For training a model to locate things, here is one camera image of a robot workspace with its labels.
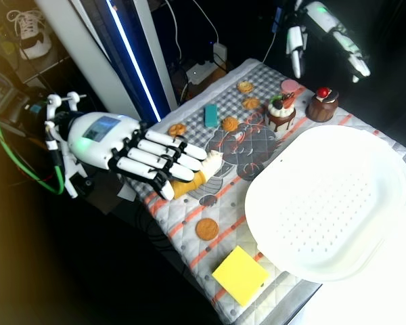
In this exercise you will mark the white frame with blue light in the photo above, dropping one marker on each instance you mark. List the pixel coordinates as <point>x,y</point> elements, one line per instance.
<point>88,67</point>

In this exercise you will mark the white sneaker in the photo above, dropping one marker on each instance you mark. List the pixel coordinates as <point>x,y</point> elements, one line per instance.
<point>32,34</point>

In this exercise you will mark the white power strip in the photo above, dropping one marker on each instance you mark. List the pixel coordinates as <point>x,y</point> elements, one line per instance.
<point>199,71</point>

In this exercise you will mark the grey quilt with bear print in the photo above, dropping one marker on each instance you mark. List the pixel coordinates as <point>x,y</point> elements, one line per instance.
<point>196,210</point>

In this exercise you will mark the toy ice cream cone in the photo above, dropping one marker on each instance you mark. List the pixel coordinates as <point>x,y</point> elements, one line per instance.
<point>214,162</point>

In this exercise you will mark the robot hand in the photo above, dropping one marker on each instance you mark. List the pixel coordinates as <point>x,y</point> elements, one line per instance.
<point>325,17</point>
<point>98,145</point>

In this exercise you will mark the grey metal shelf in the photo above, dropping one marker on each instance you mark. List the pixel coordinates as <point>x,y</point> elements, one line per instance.
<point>44,69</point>

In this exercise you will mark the white power adapter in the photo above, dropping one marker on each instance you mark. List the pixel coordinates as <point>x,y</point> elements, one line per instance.
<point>220,51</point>

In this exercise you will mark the fruit topped layer cake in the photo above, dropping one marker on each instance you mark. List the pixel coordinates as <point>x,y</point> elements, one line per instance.
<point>280,116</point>

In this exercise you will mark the swirl cookie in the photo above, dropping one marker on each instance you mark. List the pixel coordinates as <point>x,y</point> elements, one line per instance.
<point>230,124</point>
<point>245,87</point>
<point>250,103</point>
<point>177,130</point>

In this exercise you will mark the round flat biscuit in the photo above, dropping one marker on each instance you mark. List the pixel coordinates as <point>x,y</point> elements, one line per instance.
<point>206,229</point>

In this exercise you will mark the yellow square sponge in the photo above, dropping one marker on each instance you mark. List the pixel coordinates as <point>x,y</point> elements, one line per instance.
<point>240,276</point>

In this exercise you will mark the white perforated plastic tray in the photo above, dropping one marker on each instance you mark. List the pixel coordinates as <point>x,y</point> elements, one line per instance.
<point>325,203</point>

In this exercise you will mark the pink macaron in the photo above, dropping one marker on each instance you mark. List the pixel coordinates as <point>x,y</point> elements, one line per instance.
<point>289,85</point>

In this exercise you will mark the chocolate cupcake with cherry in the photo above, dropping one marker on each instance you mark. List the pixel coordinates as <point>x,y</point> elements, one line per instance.
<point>321,108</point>

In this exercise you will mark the teal block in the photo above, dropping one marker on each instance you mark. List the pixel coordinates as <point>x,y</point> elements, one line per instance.
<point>210,115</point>

